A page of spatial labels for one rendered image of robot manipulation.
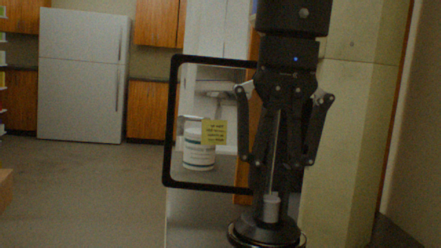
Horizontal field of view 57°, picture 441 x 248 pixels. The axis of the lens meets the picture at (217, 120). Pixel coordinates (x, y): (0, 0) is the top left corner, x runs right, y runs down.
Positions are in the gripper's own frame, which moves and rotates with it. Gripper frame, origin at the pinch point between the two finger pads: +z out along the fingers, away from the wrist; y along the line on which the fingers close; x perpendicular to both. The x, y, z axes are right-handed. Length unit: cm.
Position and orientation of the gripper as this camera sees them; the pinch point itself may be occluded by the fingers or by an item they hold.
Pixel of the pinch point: (271, 190)
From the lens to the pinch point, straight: 55.5
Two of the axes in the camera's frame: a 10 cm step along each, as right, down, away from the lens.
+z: -0.9, 9.8, 1.6
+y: -9.9, -0.8, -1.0
